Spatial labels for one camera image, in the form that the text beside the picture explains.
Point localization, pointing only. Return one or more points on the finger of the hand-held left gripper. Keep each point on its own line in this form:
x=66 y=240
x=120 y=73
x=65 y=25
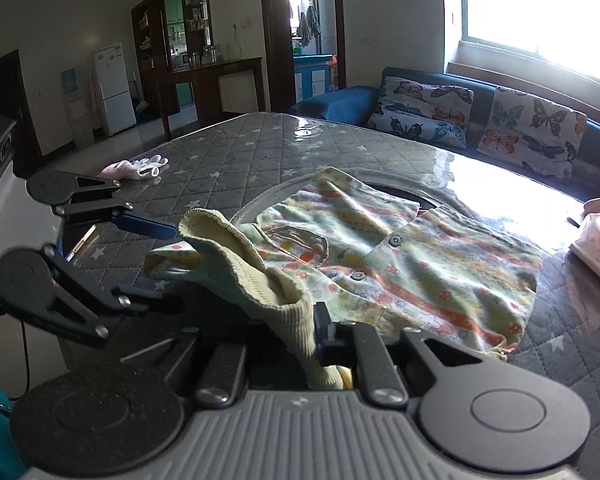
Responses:
x=80 y=295
x=145 y=225

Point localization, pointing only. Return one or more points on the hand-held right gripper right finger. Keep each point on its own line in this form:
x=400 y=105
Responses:
x=325 y=335

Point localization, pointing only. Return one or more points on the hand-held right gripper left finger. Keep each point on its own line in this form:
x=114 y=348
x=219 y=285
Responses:
x=225 y=365

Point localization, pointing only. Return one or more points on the printed baby shirt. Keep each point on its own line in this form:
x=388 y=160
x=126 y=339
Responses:
x=430 y=270

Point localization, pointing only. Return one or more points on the hanging clothes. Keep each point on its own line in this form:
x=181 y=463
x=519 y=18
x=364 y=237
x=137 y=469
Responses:
x=310 y=27

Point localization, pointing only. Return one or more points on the folded pink clothes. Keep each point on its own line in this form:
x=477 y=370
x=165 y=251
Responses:
x=597 y=250

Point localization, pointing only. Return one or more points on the small pink white garment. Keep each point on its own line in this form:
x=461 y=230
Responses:
x=130 y=170

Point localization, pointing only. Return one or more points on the grey quilted table cover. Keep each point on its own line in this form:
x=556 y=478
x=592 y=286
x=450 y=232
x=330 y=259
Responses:
x=230 y=160

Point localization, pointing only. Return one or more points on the water dispenser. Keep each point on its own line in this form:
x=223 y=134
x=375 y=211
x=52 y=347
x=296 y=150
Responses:
x=76 y=105

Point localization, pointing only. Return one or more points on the white fridge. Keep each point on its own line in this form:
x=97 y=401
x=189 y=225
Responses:
x=114 y=90

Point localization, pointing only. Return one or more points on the dark wooden cabinet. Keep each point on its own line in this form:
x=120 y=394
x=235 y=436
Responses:
x=200 y=85

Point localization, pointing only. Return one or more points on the round black hotplate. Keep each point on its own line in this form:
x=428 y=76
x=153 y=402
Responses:
x=405 y=196

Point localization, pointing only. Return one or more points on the blue sofa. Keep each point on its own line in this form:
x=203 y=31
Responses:
x=330 y=102

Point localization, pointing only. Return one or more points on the blue low cabinet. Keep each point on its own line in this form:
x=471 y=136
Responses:
x=312 y=77

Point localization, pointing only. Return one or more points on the butterfly print cushion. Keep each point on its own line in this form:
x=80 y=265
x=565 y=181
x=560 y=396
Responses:
x=420 y=112
x=530 y=132

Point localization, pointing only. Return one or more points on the window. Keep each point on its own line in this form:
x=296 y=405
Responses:
x=540 y=5

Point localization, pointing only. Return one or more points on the dark wooden door frame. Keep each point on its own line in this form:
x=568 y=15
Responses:
x=272 y=35

